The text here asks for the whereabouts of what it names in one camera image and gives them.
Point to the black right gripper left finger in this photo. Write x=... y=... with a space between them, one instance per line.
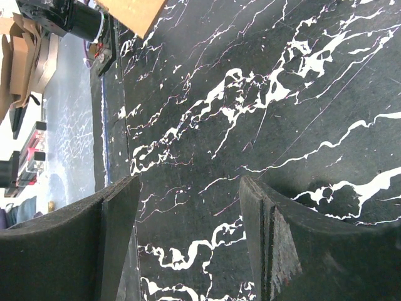
x=74 y=253

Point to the brown cardboard box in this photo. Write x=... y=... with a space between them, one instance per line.
x=139 y=16

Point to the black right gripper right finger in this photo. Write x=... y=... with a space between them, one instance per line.
x=299 y=254

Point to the crumpled brown paper pile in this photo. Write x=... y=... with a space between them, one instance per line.
x=21 y=40

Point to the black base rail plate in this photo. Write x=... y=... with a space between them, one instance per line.
x=110 y=147

